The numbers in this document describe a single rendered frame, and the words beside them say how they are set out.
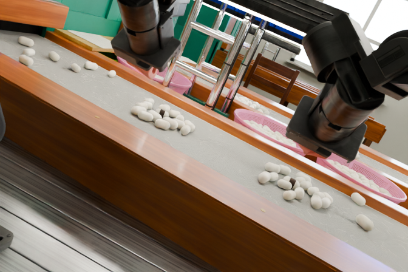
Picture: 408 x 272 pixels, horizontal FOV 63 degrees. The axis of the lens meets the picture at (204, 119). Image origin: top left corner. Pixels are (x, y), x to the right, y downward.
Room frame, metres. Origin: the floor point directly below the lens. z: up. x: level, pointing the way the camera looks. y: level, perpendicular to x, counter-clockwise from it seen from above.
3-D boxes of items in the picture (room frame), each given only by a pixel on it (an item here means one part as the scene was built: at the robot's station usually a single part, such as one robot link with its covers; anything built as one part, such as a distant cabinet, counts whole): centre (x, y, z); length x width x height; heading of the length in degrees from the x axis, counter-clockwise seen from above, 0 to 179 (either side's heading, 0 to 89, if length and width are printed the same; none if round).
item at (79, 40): (1.17, 0.43, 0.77); 0.33 x 0.15 x 0.01; 167
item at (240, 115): (1.02, -0.21, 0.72); 0.27 x 0.27 x 0.10
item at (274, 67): (3.01, -0.38, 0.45); 0.44 x 0.44 x 0.91; 77
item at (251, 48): (1.28, 0.00, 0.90); 0.20 x 0.19 x 0.45; 77
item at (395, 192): (0.96, -0.48, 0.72); 0.27 x 0.27 x 0.10
